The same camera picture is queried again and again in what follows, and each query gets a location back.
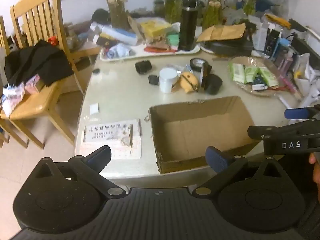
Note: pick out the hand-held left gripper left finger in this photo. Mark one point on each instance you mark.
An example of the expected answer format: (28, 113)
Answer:
(101, 155)

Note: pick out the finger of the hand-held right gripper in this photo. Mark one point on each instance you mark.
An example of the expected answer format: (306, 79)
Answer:
(296, 113)
(257, 131)

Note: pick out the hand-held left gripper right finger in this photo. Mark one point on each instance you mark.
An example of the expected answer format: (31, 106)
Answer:
(216, 158)

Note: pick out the cardboard box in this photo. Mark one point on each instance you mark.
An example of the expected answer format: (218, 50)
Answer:
(195, 135)

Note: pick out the black round pouch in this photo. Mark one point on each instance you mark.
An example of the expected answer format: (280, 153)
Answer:
(213, 85)

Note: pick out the yellow plush toy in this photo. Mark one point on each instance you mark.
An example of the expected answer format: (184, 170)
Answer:
(188, 81)

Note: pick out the white jar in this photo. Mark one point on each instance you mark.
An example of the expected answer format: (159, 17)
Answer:
(167, 82)

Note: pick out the small black object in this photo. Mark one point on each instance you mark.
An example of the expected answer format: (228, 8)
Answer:
(153, 80)

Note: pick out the black tape roll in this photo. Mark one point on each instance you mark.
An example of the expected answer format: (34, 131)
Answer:
(193, 63)

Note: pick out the black fabric cylinder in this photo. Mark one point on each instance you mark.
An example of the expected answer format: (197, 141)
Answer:
(143, 67)

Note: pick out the person's right hand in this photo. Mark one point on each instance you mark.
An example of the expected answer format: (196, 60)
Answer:
(316, 171)

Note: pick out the printed paper card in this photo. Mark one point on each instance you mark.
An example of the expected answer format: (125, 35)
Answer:
(107, 132)

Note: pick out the green white packet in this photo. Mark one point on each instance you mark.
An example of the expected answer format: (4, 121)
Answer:
(269, 77)
(250, 74)
(237, 72)

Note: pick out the small white square card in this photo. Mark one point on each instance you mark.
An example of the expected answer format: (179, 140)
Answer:
(94, 108)

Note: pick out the pink bottle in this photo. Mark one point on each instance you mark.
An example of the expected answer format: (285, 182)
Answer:
(285, 63)

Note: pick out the blue carton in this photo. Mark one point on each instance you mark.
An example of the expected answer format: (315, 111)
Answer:
(280, 48)

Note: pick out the black carton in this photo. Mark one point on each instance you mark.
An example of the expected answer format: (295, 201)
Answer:
(272, 42)

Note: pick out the black bottle cap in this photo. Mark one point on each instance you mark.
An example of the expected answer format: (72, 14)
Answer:
(96, 71)

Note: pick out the wooden chair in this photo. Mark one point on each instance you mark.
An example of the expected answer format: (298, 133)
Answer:
(32, 105)
(2, 37)

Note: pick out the white carton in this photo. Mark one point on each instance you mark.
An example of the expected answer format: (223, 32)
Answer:
(260, 36)

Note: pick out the black flat case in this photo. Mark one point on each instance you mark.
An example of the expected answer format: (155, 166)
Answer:
(230, 47)

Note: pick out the crumpled foil wrapper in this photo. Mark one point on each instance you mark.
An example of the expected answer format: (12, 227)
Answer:
(187, 69)

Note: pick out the yellow black package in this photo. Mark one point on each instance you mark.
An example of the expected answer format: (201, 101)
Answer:
(277, 20)

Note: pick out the pink packet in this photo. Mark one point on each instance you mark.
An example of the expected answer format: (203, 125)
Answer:
(32, 85)

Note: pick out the brown envelope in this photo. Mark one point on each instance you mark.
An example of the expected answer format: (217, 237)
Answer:
(222, 32)

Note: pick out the wooden side table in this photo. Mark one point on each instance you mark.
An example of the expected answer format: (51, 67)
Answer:
(85, 51)

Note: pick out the white printed plastic bag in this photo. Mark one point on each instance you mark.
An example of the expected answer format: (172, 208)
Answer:
(12, 96)

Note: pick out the light blue sock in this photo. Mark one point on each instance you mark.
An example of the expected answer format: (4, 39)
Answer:
(120, 50)

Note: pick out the white tray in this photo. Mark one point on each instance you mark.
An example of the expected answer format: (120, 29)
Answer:
(140, 52)

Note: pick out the black cloth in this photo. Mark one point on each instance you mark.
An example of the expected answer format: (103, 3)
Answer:
(37, 62)

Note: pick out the clear plastic bottle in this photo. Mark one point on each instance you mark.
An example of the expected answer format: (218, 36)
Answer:
(280, 0)

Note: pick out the black gold box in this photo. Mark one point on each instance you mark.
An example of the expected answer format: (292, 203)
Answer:
(106, 40)

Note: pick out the red flat packet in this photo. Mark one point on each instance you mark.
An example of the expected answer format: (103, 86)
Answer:
(157, 48)

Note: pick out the white lotion bottle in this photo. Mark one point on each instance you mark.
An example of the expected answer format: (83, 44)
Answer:
(120, 35)

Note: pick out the green box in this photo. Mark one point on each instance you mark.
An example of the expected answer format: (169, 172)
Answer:
(173, 41)

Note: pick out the red gift packet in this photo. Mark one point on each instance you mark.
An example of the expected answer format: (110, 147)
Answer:
(52, 40)

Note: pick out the black thermos bottle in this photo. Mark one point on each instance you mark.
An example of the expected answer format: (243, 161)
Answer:
(188, 27)

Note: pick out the crumpled brown paper bag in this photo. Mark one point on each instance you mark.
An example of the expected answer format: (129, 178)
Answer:
(158, 42)

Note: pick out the tall kraft paper pouch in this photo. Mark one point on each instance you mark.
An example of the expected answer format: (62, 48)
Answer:
(133, 27)

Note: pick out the yellow box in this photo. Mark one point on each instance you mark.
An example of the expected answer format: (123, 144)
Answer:
(155, 28)

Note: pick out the black round device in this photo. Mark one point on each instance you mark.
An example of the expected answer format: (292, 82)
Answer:
(100, 16)

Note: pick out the glass vase dried flowers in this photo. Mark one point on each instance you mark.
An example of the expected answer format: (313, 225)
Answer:
(118, 15)

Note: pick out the dark glass jar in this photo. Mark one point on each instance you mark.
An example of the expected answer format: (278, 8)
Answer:
(159, 6)

